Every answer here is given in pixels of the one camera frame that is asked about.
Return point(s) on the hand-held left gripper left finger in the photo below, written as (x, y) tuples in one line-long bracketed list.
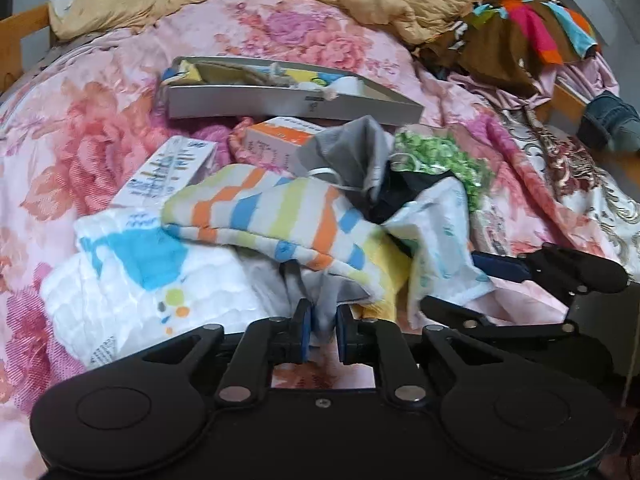
[(303, 332)]

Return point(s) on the long grey box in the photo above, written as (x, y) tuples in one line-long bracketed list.
[(240, 102)]

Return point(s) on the grey face mask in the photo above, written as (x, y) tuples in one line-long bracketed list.
[(340, 155)]

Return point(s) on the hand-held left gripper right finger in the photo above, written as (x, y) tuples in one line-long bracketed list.
[(345, 336)]

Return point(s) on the glass jar with green contents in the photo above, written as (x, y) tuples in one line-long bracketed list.
[(435, 152)]

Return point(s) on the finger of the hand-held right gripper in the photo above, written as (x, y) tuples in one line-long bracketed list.
[(500, 267), (450, 310)]

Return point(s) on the white muslin cloth blue print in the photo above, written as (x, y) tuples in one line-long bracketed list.
[(125, 270)]

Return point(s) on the white carton with blue print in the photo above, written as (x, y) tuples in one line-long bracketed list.
[(165, 170)]

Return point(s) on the pink floral blanket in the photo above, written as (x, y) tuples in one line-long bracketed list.
[(100, 110)]

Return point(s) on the blue jeans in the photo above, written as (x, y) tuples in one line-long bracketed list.
[(610, 120)]

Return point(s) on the striped towel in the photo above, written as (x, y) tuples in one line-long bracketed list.
[(280, 210)]

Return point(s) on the black sock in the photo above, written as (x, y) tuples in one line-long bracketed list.
[(400, 195)]

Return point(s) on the beige damask cloth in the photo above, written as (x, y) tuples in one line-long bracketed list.
[(575, 175)]

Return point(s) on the brown multicoloured cloth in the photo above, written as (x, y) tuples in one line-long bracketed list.
[(500, 45)]

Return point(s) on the white cloth with pale print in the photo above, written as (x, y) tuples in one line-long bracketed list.
[(435, 240)]

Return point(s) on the orange and white box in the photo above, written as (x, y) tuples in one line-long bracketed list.
[(272, 142)]

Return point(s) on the pink satin cloth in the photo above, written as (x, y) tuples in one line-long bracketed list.
[(580, 75)]

